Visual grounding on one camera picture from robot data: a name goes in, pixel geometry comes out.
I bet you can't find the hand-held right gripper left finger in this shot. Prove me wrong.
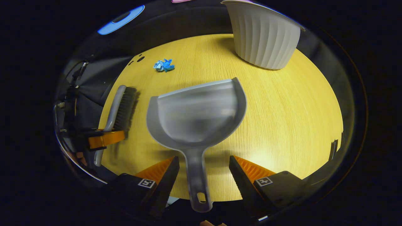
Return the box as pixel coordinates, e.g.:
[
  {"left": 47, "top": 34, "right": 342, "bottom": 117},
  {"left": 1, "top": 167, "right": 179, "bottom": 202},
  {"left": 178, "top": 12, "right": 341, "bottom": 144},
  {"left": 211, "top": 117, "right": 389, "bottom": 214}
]
[{"left": 100, "top": 156, "right": 180, "bottom": 220}]

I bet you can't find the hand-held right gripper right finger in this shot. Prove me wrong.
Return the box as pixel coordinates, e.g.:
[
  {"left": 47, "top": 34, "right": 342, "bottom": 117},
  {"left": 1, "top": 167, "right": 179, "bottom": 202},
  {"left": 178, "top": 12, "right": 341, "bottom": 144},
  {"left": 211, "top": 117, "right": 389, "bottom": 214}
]
[{"left": 229, "top": 155, "right": 311, "bottom": 222}]

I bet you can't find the small grey broom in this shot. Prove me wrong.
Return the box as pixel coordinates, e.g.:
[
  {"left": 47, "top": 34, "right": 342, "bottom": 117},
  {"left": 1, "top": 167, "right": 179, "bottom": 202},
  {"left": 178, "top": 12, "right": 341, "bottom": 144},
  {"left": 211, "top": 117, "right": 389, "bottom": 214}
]
[{"left": 94, "top": 85, "right": 139, "bottom": 167}]

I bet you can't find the grey dustpan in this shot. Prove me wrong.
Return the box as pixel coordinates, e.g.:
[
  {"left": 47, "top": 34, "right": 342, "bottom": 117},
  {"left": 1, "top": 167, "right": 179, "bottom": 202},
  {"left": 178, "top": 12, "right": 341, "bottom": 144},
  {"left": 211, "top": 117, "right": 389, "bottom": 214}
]
[{"left": 146, "top": 77, "right": 247, "bottom": 213}]

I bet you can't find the white ribbed garbage bin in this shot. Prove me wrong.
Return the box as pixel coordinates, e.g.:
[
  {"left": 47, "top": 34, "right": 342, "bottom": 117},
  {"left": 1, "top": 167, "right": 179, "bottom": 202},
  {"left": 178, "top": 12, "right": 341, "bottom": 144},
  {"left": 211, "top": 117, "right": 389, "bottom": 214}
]
[{"left": 221, "top": 0, "right": 306, "bottom": 70}]

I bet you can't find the wooden desktop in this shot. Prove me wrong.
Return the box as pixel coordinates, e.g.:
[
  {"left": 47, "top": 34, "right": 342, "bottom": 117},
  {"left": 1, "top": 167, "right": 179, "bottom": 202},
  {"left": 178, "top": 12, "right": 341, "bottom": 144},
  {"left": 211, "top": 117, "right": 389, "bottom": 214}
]
[{"left": 99, "top": 34, "right": 344, "bottom": 202}]

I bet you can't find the black backdrop cloth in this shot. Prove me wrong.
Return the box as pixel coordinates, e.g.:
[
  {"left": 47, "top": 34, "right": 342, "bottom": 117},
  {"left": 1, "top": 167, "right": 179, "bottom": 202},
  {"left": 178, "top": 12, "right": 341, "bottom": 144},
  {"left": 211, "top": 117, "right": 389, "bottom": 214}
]
[{"left": 55, "top": 0, "right": 355, "bottom": 176}]

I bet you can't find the black cable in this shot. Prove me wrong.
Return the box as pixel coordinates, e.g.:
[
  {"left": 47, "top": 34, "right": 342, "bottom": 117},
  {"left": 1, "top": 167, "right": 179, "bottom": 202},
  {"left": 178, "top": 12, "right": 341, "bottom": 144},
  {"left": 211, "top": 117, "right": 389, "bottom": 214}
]
[{"left": 64, "top": 60, "right": 89, "bottom": 94}]

